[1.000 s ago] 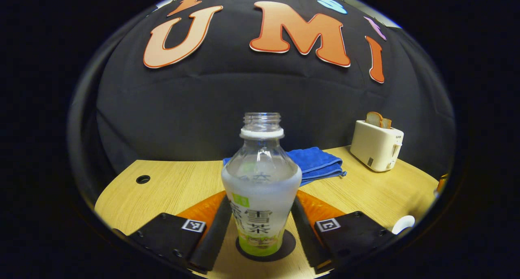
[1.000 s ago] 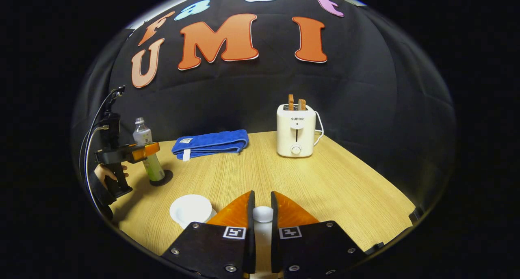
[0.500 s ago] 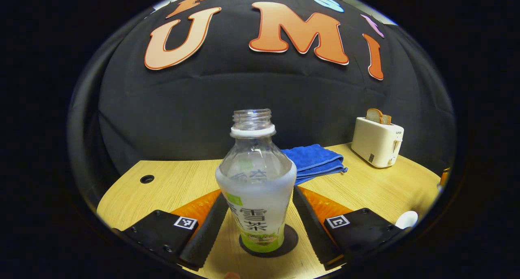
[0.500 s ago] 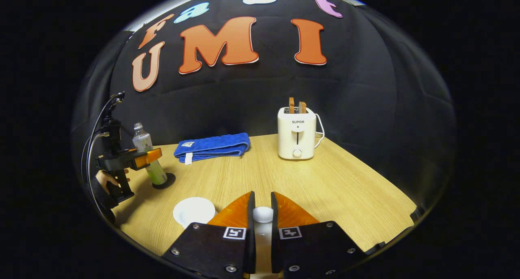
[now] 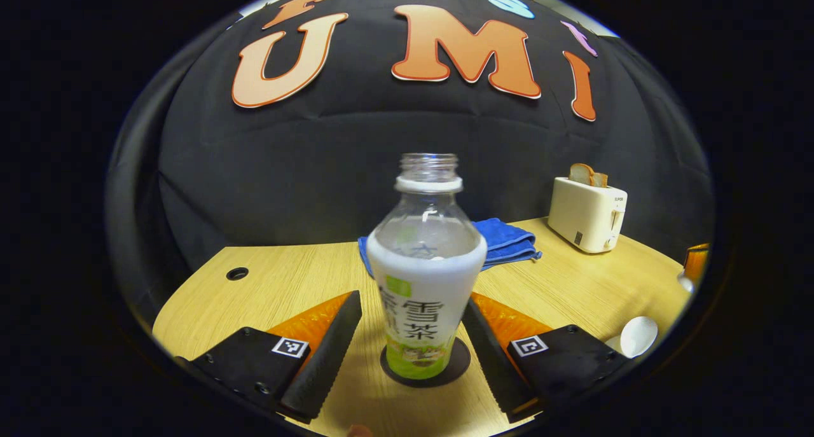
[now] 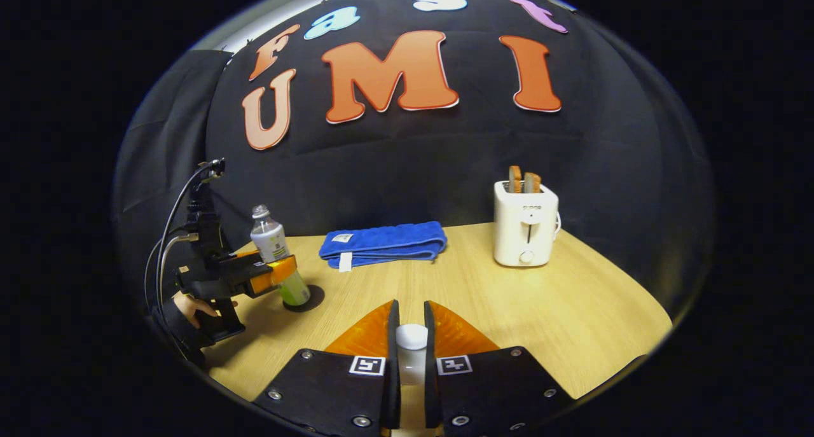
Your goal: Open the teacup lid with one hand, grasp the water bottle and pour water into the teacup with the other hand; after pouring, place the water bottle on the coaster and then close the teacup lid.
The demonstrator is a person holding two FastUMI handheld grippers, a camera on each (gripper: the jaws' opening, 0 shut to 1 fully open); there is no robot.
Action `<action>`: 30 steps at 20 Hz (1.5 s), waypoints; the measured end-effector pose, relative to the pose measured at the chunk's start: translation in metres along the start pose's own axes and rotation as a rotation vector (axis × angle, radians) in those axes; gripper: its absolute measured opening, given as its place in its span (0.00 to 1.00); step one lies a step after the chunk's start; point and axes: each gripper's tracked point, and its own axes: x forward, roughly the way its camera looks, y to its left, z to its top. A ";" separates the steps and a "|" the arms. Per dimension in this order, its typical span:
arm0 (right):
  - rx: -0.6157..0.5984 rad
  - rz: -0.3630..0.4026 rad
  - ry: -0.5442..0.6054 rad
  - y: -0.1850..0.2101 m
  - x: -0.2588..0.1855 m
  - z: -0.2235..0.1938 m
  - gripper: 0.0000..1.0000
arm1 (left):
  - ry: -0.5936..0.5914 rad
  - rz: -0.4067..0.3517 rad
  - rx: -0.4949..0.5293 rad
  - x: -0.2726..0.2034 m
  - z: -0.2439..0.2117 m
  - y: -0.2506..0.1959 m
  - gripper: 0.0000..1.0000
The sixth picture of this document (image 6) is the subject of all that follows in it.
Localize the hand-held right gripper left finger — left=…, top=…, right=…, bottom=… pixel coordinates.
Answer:
left=253, top=299, right=401, bottom=437

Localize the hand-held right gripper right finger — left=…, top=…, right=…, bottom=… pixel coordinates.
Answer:
left=424, top=300, right=576, bottom=437

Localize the clear water bottle green label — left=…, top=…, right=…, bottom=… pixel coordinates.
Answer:
left=250, top=205, right=312, bottom=307

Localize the dark round coaster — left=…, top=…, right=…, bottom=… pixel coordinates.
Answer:
left=282, top=284, right=326, bottom=313

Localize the folded blue towel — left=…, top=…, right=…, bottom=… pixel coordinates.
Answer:
left=319, top=221, right=448, bottom=272

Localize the cream white toaster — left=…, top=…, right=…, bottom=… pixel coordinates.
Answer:
left=493, top=180, right=560, bottom=267

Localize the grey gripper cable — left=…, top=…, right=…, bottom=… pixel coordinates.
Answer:
left=145, top=233, right=199, bottom=310

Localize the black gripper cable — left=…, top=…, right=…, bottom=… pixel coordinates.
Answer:
left=155, top=162, right=214, bottom=310

